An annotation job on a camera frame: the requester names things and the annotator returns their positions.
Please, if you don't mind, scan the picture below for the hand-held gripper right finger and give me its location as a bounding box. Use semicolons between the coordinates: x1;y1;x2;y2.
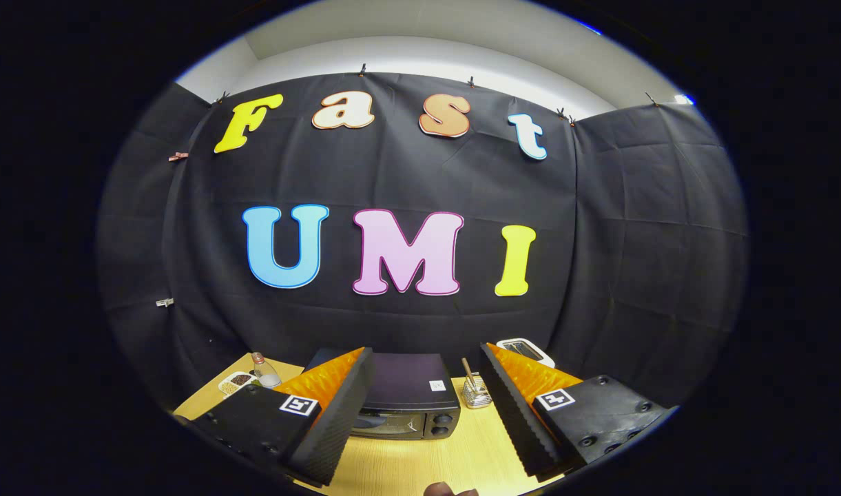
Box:
479;342;669;482

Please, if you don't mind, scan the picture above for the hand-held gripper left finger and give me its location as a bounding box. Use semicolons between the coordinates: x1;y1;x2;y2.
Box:
186;347;375;487

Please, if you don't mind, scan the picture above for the black toaster oven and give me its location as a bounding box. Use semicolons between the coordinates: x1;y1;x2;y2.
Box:
303;348;462;442

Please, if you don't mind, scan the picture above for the white bread toaster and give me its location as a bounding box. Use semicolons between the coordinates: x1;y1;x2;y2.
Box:
496;338;556;369

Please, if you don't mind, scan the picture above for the clear plastic bottle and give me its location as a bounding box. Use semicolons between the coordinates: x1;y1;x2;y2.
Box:
251;352;282;389

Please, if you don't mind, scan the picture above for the small divided snack dish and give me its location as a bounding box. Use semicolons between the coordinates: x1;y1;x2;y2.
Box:
218;372;259;398

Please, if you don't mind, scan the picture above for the black backdrop cloth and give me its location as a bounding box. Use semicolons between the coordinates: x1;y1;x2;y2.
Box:
96;72;748;414

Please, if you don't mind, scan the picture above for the wire mesh basket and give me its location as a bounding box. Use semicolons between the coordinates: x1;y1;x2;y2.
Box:
461;378;493;410

